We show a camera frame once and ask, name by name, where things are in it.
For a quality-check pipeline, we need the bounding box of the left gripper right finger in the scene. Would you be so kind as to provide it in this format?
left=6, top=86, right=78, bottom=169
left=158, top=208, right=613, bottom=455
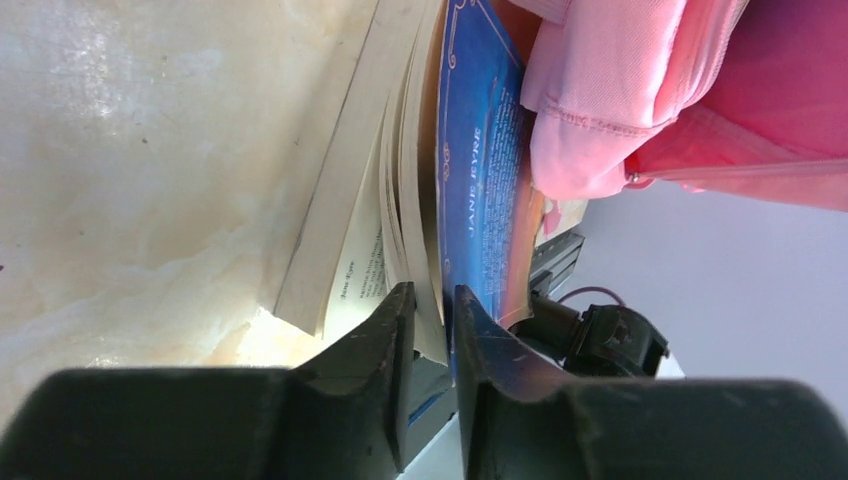
left=453, top=286, right=847, bottom=479

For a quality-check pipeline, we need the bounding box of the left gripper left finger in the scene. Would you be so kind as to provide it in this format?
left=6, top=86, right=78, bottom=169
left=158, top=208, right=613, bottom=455
left=1, top=283, right=416, bottom=479

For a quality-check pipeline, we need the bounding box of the dark blue sunset book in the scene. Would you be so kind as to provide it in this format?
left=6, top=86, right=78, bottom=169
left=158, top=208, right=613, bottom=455
left=272, top=0, right=548, bottom=366

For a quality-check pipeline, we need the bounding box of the pink student backpack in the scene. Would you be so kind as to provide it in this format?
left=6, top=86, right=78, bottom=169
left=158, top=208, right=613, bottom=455
left=500, top=1, right=847, bottom=211

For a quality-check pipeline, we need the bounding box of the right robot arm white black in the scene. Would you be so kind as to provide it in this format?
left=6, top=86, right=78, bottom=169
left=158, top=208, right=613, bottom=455
left=509, top=295, right=685, bottom=379

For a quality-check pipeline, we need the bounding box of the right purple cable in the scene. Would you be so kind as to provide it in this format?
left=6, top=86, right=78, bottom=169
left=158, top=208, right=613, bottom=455
left=556, top=286, right=627, bottom=309

